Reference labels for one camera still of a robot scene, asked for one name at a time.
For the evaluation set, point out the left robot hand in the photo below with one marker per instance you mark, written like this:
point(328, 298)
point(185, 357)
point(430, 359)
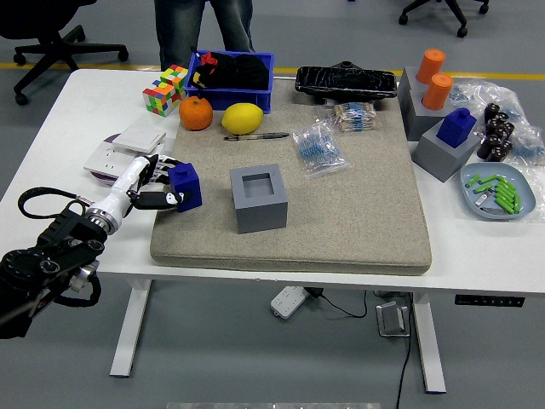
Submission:
point(123, 183)

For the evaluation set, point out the blue square seal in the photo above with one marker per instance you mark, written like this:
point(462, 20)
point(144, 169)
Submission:
point(189, 187)
point(455, 130)

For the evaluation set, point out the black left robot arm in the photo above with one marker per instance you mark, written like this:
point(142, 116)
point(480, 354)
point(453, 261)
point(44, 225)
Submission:
point(64, 243)

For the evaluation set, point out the colourful puzzle cube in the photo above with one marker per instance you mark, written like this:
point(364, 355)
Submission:
point(162, 100)
point(174, 76)

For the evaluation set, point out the orange fruit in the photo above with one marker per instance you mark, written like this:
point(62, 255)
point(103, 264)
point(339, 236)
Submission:
point(196, 115)

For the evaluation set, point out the yellow lemon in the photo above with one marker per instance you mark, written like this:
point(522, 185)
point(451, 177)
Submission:
point(242, 118)

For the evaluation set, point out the grey cube holder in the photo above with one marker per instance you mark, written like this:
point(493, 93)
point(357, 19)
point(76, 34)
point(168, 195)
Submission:
point(404, 85)
point(426, 123)
point(259, 217)
point(438, 159)

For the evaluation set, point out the blue plastic bin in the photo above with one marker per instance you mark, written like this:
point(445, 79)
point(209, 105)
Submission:
point(238, 99)

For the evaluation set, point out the white table leg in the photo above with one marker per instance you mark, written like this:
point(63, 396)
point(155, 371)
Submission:
point(130, 328)
point(430, 345)

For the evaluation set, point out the black grey pen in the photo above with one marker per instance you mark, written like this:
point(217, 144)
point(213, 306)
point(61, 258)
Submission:
point(264, 136)

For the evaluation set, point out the red ribbon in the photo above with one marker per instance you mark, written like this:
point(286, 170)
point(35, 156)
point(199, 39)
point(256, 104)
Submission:
point(208, 58)

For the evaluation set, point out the black office chair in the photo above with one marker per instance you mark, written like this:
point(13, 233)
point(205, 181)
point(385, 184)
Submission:
point(55, 47)
point(451, 8)

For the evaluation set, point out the person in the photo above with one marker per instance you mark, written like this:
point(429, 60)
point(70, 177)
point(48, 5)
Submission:
point(179, 34)

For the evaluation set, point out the black cloth bag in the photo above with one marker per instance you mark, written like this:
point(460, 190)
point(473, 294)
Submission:
point(242, 72)

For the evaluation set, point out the clear bag of blue resistors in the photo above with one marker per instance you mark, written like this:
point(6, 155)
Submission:
point(317, 147)

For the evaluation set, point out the white power strip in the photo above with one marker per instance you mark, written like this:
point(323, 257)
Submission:
point(287, 302)

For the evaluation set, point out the grey-brown mat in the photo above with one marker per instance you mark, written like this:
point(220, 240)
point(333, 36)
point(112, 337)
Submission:
point(340, 221)

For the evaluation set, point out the taped resistor bundle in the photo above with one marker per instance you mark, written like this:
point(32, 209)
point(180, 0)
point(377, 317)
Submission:
point(353, 115)

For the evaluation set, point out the black glossy rearview mirror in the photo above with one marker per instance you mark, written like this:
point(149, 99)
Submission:
point(345, 83)

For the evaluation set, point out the silver metal stand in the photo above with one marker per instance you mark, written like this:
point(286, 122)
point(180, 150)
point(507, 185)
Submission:
point(389, 319)

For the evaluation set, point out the orange cylinder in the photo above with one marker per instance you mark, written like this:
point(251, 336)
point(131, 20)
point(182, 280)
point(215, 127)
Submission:
point(430, 66)
point(438, 91)

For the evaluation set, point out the blue-grey plate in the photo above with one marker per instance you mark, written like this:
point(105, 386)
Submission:
point(470, 200)

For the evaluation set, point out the green cylindrical part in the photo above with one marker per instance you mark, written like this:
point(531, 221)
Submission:
point(508, 197)
point(509, 204)
point(472, 181)
point(506, 183)
point(506, 190)
point(483, 188)
point(489, 180)

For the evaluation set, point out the small silver metal part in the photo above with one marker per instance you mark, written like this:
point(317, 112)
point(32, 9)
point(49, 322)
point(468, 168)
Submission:
point(482, 200)

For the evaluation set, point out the black capacitor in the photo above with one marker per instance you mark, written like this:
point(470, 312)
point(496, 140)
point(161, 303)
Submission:
point(507, 131)
point(503, 118)
point(486, 147)
point(493, 111)
point(494, 127)
point(500, 151)

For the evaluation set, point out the clear plastic bag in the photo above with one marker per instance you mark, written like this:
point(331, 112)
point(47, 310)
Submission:
point(481, 91)
point(530, 145)

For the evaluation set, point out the black table control panel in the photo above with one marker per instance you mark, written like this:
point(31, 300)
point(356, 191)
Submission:
point(489, 300)

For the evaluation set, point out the white wall socket panel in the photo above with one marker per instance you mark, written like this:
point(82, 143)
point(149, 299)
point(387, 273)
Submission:
point(104, 159)

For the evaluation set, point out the white wall switch panel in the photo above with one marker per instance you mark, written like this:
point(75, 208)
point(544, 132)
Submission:
point(158, 149)
point(138, 138)

